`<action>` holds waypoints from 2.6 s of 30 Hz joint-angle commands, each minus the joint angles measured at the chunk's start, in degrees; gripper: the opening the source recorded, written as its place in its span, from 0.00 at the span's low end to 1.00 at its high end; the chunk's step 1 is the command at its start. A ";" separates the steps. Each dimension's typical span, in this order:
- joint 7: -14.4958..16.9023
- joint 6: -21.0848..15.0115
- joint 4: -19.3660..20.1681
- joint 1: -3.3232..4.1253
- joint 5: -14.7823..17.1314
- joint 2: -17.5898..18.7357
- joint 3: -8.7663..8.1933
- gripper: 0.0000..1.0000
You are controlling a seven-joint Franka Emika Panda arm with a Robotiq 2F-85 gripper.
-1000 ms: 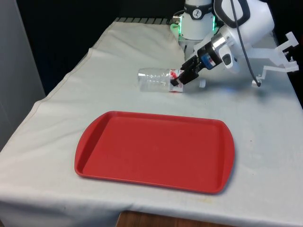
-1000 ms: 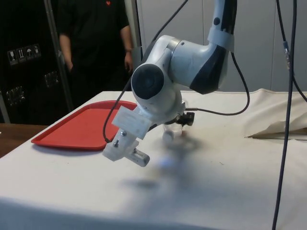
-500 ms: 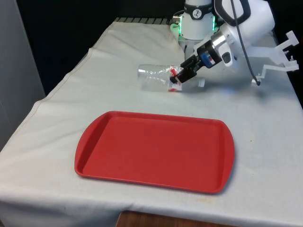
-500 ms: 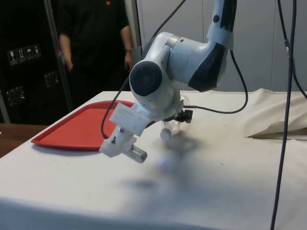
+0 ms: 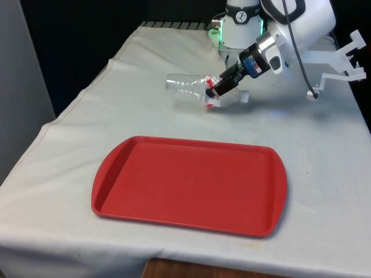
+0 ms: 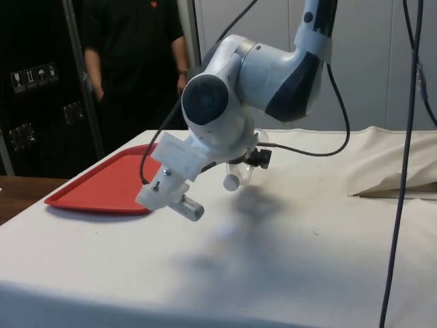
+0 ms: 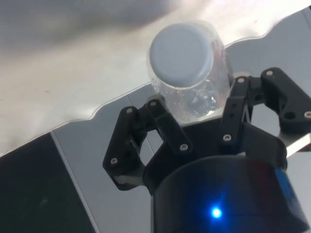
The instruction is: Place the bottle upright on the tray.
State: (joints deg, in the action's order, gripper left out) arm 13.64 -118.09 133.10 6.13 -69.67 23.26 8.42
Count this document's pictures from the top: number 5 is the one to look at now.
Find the white plastic bracket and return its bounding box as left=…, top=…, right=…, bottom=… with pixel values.
left=301, top=28, right=368, bottom=101

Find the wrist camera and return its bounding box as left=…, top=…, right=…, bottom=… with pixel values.
left=256, top=31, right=284, bottom=75

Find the red tray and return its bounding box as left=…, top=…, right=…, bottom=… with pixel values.
left=91, top=135, right=288, bottom=239

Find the clear plastic bottle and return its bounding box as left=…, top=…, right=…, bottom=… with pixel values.
left=165, top=73, right=250, bottom=111

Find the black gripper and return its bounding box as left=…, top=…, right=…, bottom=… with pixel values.
left=205, top=43, right=272, bottom=98

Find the black cable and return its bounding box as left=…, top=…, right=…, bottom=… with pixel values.
left=282, top=0, right=319, bottom=98

